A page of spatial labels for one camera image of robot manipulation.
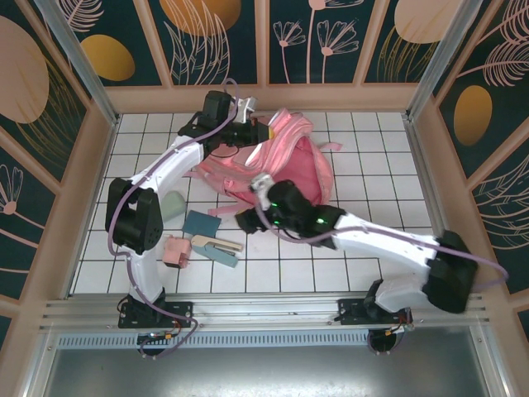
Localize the light green eraser block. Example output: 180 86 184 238
160 190 188 219

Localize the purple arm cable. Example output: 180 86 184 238
106 78 199 360
254 197 509 356

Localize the aluminium corner post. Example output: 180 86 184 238
32 0 122 127
403 0 485 122

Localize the small teal notebook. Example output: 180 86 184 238
183 210 221 238

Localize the grey metal sheet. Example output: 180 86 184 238
41 346 512 397

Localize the pink backpack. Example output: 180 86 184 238
181 108 344 218

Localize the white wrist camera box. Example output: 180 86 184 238
235 97 260 123
249 173 274 195

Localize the beige and teal stapler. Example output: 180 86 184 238
190 233 245 269

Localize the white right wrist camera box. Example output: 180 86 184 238
249 173 274 195

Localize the aluminium side rail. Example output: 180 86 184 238
403 117 468 294

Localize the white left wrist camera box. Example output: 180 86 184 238
235 97 260 123

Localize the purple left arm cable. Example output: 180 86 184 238
106 78 199 360

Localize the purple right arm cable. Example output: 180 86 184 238
254 197 509 356

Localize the aluminium rail frame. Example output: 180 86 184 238
39 291 493 332

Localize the small pink box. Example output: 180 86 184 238
161 235 192 269

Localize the slotted grey cable duct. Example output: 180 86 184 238
55 333 475 349

